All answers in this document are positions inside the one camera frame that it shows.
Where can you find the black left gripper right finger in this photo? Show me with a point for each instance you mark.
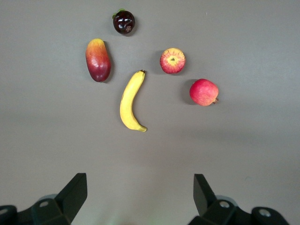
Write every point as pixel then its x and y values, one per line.
pixel 206 201

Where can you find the dark purple mangosteen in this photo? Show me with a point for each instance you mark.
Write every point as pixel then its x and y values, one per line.
pixel 123 23

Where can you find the yellow banana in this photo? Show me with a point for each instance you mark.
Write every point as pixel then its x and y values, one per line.
pixel 127 100

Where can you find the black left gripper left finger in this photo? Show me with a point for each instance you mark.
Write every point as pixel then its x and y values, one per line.
pixel 70 199

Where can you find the red pomegranate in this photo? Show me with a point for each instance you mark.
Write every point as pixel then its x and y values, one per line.
pixel 203 92

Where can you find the red yellow mango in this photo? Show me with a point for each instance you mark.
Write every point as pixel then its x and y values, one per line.
pixel 98 61
pixel 172 61

